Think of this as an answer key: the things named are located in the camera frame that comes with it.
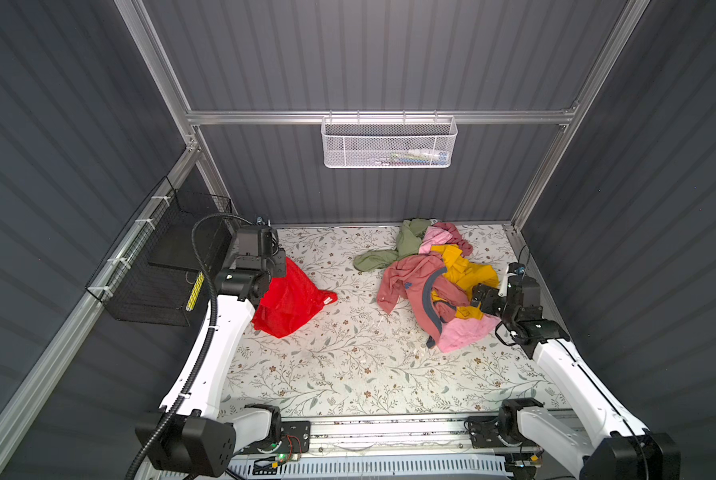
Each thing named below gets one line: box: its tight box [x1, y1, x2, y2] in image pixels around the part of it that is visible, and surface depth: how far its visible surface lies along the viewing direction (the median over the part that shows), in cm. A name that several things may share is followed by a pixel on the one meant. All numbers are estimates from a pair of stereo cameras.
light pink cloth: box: [438, 314, 501, 353], surface depth 93 cm
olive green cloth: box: [353, 219, 431, 272], surface depth 107 cm
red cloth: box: [252, 257, 338, 338], surface depth 91 cm
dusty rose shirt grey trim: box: [377, 254, 470, 348], surface depth 93 cm
